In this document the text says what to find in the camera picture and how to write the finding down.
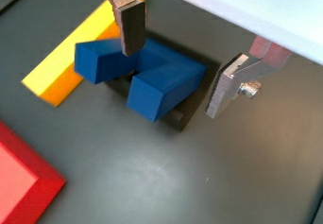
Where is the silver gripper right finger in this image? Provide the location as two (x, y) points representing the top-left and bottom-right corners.
(206, 36), (291, 118)

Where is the yellow long bar block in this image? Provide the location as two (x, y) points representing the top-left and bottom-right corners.
(22, 0), (144, 107)

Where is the red fixture base block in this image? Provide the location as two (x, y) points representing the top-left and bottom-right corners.
(0, 122), (66, 224)

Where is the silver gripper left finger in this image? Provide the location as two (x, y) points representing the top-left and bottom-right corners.
(108, 0), (147, 56)

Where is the blue U-shaped block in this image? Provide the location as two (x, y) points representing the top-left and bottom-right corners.
(75, 38), (206, 122)

